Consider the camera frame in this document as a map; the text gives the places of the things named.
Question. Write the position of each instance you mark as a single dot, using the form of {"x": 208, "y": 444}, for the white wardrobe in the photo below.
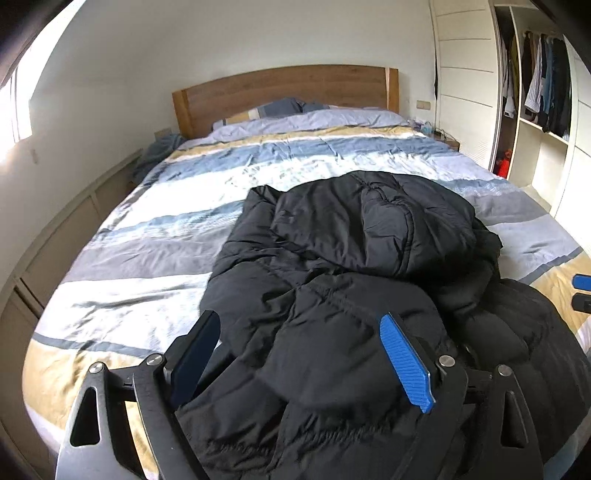
{"x": 466, "y": 92}

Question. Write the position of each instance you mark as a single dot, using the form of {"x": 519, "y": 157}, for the black puffer coat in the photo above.
{"x": 346, "y": 277}

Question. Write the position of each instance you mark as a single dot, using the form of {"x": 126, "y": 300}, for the striped pillows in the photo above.
{"x": 277, "y": 108}

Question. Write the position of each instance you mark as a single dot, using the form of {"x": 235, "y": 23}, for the wooden headboard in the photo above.
{"x": 277, "y": 87}

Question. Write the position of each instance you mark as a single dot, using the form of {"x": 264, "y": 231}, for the bright window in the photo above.
{"x": 14, "y": 106}

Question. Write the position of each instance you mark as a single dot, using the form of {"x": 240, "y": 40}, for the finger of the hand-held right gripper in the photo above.
{"x": 582, "y": 282}
{"x": 582, "y": 302}

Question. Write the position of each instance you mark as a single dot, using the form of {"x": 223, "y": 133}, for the small items on nightstand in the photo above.
{"x": 427, "y": 125}

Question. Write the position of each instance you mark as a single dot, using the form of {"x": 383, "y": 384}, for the wooden nightstand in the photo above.
{"x": 447, "y": 142}

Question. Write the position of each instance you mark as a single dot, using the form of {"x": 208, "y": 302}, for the low beige wall cabinet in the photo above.
{"x": 60, "y": 240}

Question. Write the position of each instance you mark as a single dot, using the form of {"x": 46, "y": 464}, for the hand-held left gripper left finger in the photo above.
{"x": 194, "y": 360}

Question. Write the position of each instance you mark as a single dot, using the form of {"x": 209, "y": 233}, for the wall socket plate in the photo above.
{"x": 161, "y": 134}

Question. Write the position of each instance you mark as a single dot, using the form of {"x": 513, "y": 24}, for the bed with striped duvet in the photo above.
{"x": 184, "y": 207}

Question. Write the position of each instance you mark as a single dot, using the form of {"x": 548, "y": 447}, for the blue-grey crumpled cloth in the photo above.
{"x": 154, "y": 157}

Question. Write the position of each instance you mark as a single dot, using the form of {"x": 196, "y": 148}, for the row of hanging clothes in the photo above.
{"x": 545, "y": 87}

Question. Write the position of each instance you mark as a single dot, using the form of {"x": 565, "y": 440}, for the red item in wardrobe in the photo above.
{"x": 504, "y": 161}

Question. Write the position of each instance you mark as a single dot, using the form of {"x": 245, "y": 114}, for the hanging light clothes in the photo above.
{"x": 508, "y": 78}

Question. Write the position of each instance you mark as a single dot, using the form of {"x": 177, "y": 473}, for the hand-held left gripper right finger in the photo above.
{"x": 406, "y": 364}

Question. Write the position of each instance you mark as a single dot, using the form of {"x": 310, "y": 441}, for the dark blue pillow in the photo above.
{"x": 316, "y": 106}

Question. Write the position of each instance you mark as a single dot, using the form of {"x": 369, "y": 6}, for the beige wall switch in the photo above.
{"x": 423, "y": 104}

